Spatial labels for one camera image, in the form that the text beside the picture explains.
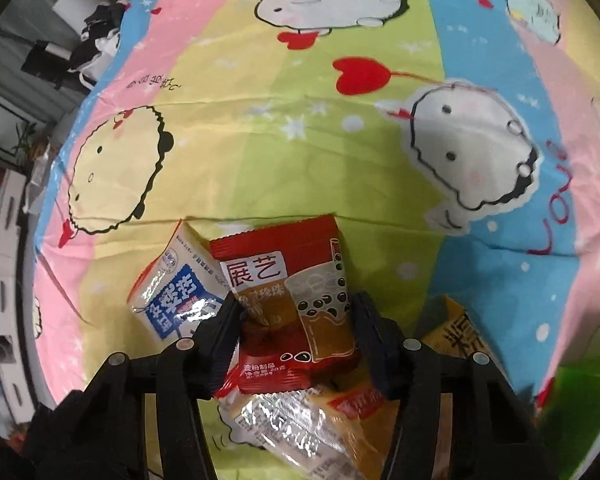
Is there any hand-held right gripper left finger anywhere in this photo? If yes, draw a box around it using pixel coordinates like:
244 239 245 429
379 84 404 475
22 300 244 480

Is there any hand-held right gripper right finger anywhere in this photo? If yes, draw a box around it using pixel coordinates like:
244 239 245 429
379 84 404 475
350 292 546 480

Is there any red bubble tea packet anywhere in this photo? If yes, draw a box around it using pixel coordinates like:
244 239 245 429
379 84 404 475
210 213 359 402

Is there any green cardboard box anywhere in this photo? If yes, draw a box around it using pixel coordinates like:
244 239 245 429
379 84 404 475
539 364 600 480

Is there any blue white snack packet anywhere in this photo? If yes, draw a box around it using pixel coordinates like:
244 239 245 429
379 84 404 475
127 219 232 347

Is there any yellow packet black lettering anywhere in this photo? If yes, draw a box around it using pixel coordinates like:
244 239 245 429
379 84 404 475
420 294 507 362

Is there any yellow cracker packet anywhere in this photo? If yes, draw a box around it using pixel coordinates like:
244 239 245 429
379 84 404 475
219 384 397 480

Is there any striped cartoon printed blanket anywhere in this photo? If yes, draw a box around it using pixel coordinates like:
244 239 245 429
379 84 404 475
27 0 600 480

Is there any white low cabinet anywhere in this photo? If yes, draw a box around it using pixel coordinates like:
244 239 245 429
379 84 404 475
0 169 37 412

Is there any dark clothes pile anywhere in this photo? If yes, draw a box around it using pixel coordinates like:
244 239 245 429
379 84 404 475
75 4 127 77

